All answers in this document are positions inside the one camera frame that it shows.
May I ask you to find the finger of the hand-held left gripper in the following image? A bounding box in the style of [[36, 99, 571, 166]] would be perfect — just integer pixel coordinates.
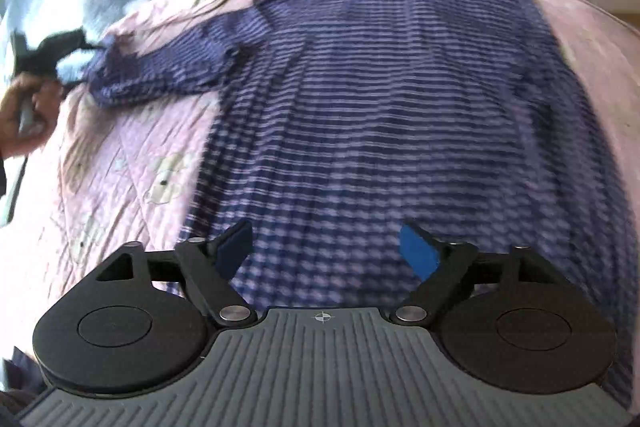
[[30, 29, 101, 76]]

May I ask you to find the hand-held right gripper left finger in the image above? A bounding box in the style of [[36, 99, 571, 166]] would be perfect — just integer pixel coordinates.
[[97, 219, 257, 327]]

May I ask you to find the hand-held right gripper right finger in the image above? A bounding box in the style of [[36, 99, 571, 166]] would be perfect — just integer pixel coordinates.
[[390, 222, 556, 326]]

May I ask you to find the navy checked shirt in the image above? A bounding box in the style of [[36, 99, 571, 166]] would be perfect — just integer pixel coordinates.
[[85, 0, 636, 408]]

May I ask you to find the person's left hand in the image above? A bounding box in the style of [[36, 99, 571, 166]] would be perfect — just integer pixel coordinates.
[[0, 76, 62, 158]]

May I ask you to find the pink bear print quilt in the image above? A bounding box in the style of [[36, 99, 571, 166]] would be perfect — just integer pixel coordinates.
[[0, 0, 640, 358]]

